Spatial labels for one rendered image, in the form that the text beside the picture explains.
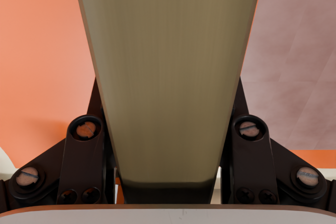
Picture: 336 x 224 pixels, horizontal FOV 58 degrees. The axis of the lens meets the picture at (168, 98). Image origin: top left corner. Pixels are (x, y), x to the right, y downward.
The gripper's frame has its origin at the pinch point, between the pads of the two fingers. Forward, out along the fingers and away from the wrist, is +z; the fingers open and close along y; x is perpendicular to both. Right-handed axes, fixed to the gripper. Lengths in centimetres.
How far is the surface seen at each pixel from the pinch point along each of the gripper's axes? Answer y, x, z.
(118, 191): -4.6, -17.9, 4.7
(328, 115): 13.9, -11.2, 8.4
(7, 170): -17.4, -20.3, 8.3
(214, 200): 5.4, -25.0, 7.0
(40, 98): -10.3, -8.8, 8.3
